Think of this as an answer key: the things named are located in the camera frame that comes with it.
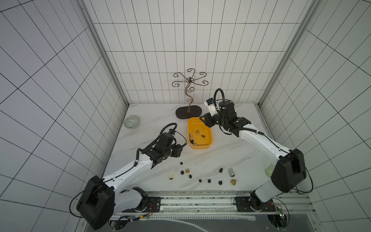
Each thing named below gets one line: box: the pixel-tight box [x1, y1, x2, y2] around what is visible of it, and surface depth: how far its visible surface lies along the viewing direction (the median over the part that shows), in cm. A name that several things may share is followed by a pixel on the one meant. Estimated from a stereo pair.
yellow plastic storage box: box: [187, 116, 213, 150], surface depth 100 cm
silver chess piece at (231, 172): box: [227, 167, 236, 178], surface depth 85 cm
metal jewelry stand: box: [171, 68, 209, 119], surface depth 97 cm
